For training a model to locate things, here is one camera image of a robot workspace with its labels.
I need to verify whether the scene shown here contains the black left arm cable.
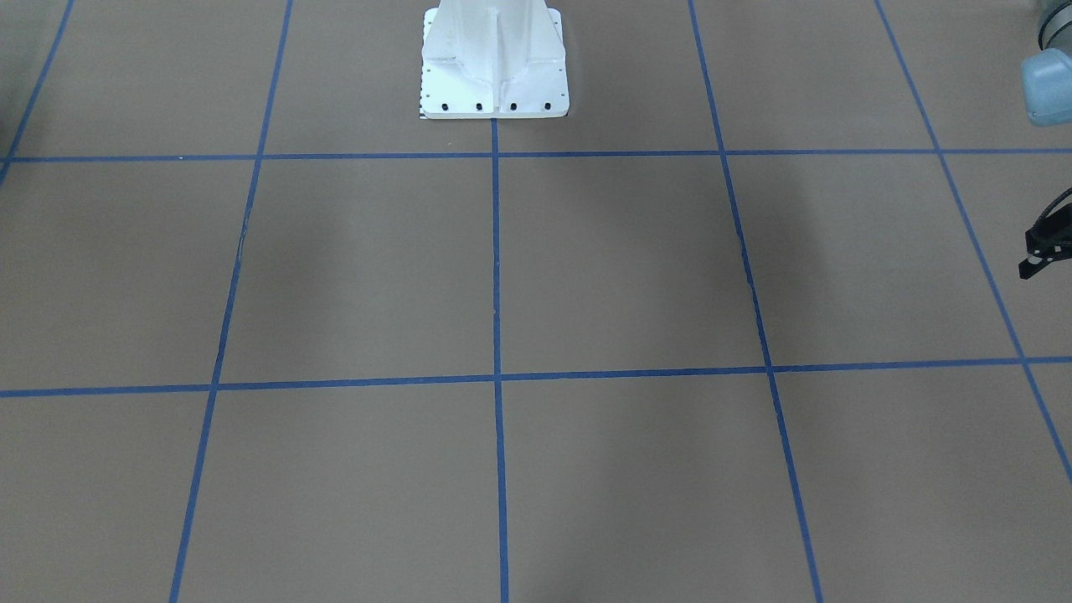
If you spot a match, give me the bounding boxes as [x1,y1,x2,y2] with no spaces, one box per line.
[1034,188,1072,240]

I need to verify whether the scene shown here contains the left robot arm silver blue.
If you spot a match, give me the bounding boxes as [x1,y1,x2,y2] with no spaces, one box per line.
[1018,1,1071,280]

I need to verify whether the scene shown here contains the brown paper table mat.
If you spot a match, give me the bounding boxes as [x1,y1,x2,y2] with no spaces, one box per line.
[3,1,1069,602]

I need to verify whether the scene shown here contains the white pedestal base column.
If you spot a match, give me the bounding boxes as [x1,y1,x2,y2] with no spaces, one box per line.
[419,1,570,120]

